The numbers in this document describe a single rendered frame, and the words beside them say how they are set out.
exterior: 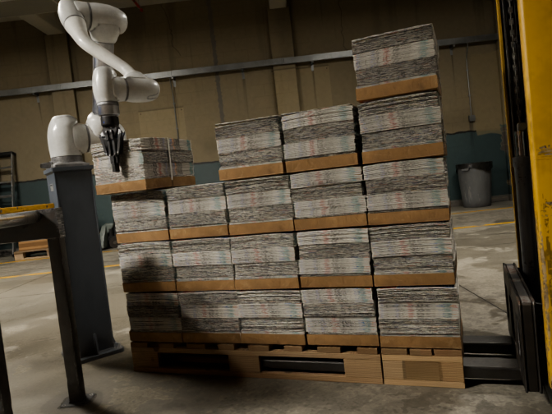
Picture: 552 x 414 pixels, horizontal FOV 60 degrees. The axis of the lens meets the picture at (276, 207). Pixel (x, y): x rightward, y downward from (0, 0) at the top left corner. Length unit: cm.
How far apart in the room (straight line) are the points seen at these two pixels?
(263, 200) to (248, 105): 699
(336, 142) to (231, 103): 714
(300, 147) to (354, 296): 61
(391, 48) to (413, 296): 90
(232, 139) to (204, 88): 705
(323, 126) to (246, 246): 58
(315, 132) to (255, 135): 25
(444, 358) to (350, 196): 67
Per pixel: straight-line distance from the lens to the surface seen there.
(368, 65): 184
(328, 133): 184
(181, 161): 234
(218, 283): 207
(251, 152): 194
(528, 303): 172
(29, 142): 990
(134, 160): 216
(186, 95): 905
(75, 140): 271
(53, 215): 211
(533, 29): 164
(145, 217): 222
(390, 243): 181
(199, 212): 207
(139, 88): 223
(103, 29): 266
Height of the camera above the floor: 81
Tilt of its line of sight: 3 degrees down
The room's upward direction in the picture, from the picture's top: 6 degrees counter-clockwise
